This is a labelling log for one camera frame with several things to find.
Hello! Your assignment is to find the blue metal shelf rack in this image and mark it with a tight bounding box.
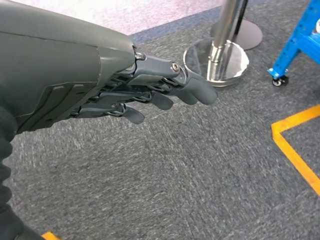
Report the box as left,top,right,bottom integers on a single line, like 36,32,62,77
266,0,320,80

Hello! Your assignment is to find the yellow floor tape piece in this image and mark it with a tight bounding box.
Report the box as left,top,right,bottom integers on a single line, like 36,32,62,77
41,231,62,240

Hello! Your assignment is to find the chrome stanchion with round base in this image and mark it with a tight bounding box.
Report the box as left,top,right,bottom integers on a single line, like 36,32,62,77
183,0,250,88

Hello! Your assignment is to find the black caster wheel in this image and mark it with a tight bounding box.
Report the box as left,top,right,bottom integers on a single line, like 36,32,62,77
272,75,289,88

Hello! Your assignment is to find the yellow floor tape rectangle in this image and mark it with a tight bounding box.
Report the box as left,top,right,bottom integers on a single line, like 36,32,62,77
271,105,320,197

